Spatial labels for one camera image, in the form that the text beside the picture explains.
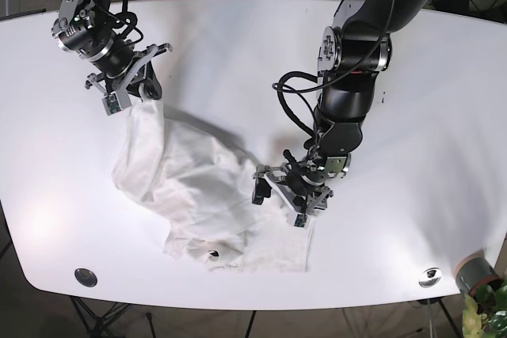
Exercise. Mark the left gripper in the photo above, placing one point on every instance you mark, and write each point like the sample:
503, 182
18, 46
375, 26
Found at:
300, 184

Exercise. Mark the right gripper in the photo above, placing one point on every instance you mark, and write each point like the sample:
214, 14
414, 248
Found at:
88, 28

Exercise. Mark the white printed T-shirt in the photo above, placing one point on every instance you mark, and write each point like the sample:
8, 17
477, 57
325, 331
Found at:
204, 188

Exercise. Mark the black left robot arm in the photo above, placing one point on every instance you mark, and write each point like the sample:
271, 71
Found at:
331, 105

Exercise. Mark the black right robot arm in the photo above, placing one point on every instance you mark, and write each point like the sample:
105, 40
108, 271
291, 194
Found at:
98, 31

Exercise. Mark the right silver table grommet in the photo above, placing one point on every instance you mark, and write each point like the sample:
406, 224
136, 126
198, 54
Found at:
429, 277

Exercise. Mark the silver table grommet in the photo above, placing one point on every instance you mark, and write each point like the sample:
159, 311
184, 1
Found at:
429, 277
85, 277

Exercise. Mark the left silver table grommet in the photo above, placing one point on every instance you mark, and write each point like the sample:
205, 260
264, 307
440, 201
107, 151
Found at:
85, 277

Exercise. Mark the grey plant pot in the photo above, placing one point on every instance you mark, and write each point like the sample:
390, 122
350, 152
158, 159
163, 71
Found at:
473, 272

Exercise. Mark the green potted plant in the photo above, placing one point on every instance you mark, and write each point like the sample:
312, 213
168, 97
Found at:
484, 314

